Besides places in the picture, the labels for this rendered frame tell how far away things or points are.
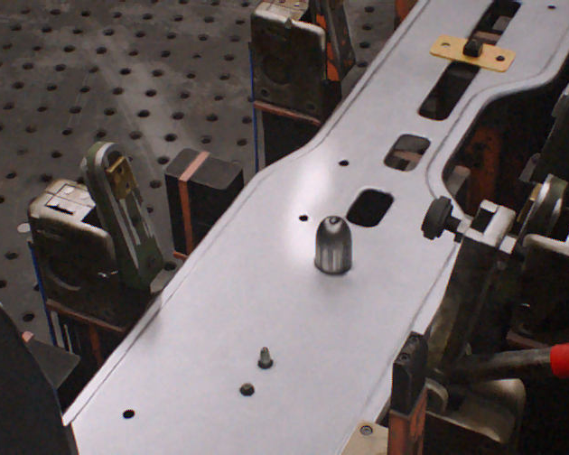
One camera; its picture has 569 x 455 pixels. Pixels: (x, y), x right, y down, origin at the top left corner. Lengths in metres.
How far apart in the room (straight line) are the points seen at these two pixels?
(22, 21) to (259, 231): 0.96
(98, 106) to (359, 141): 0.66
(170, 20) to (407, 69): 0.72
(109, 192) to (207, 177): 0.17
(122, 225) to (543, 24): 0.55
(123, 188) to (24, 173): 0.66
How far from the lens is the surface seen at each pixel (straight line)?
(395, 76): 1.19
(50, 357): 0.96
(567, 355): 0.76
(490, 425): 0.81
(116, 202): 0.94
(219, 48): 1.78
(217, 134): 1.60
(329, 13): 1.17
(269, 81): 1.25
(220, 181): 1.08
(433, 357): 0.78
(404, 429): 0.69
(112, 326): 1.04
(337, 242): 0.95
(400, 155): 1.11
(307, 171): 1.07
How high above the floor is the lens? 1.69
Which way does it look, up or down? 43 degrees down
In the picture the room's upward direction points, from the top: 2 degrees counter-clockwise
